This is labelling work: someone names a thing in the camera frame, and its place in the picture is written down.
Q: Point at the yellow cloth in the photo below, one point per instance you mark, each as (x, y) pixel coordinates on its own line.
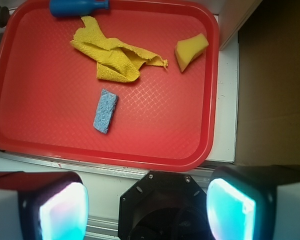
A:
(116, 61)

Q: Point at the black octagonal mount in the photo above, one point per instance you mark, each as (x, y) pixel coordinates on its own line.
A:
(164, 206)

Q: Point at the blue sponge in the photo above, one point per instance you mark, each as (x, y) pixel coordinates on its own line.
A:
(105, 110)

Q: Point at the yellow sponge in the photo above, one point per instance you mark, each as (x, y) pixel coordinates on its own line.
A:
(187, 50)

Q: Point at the blue plastic bottle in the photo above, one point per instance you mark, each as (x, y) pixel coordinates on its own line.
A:
(74, 8)

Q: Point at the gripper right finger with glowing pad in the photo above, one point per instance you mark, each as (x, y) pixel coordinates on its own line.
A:
(254, 202)

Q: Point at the red plastic tray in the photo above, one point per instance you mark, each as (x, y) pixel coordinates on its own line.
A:
(49, 91)

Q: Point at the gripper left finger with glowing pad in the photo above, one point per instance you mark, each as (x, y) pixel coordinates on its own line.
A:
(43, 206)

